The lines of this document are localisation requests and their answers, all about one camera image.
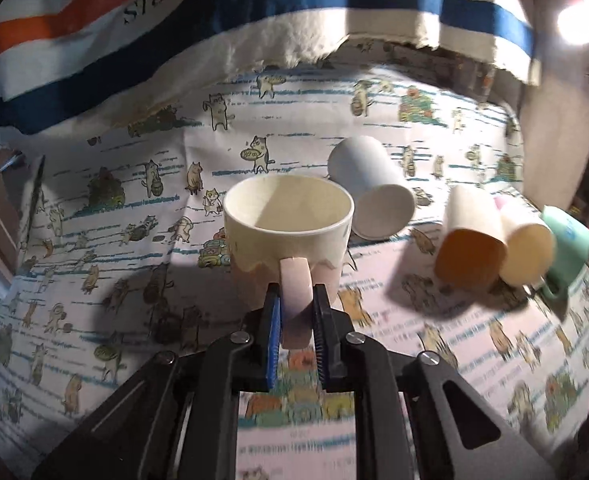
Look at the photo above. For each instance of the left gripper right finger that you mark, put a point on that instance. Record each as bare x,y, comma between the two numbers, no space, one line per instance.
415,416

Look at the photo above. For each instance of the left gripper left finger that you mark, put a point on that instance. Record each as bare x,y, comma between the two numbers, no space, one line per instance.
177,416

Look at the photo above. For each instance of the cream and pink drip mug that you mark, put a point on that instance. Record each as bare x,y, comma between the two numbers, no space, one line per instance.
291,230

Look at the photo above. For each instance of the beige cup orange inside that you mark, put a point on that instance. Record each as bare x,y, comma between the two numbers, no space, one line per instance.
473,247

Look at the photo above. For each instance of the cream cup with pink print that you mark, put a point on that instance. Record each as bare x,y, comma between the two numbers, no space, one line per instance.
530,243

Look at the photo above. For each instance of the white mug lying down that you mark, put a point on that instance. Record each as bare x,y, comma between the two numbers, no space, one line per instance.
383,203

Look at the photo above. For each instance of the mint green mug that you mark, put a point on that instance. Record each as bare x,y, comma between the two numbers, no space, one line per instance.
571,252

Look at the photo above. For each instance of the brown wooden door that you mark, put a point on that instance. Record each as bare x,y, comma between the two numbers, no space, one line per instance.
19,171

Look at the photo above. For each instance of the striped Paris blanket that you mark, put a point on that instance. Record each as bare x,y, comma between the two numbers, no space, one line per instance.
61,58

